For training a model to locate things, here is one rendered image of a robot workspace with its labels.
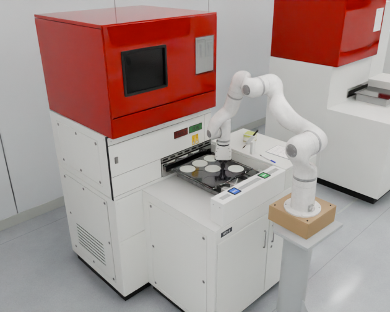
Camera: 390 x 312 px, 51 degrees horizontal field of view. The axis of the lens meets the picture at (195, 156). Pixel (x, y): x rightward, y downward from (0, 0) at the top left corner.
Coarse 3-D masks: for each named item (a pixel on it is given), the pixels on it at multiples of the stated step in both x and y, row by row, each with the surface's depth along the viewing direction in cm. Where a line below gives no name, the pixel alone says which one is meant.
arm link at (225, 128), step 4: (228, 120) 243; (224, 124) 243; (228, 124) 244; (220, 128) 243; (224, 128) 244; (228, 128) 245; (224, 132) 244; (228, 132) 246; (220, 136) 245; (224, 136) 246; (228, 136) 247; (220, 140) 247; (224, 140) 247; (228, 140) 248
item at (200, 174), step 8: (176, 168) 260; (200, 168) 260; (224, 168) 260; (248, 168) 259; (192, 176) 250; (200, 176) 250; (208, 176) 250; (216, 176) 250; (224, 176) 250; (232, 176) 250; (208, 184) 241; (216, 184) 241
